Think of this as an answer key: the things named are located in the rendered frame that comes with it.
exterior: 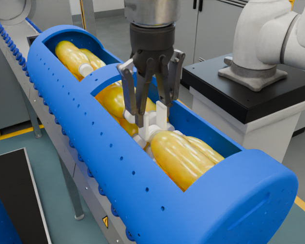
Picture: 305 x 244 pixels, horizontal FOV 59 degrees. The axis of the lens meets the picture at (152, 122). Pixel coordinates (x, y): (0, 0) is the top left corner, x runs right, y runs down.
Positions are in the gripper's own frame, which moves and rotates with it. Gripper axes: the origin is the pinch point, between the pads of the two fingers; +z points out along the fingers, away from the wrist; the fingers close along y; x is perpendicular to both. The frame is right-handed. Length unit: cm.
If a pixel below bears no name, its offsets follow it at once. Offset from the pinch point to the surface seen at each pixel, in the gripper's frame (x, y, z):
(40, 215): -78, 26, 104
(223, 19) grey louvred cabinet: -124, -152, 30
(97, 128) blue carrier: -5.2, 10.0, 0.7
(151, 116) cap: -8.1, -5.0, 5.3
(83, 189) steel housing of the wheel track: -20.2, 12.3, 32.7
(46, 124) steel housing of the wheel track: -59, 12, 32
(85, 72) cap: -35.8, 0.6, 3.1
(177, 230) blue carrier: 21.9, 10.3, 1.1
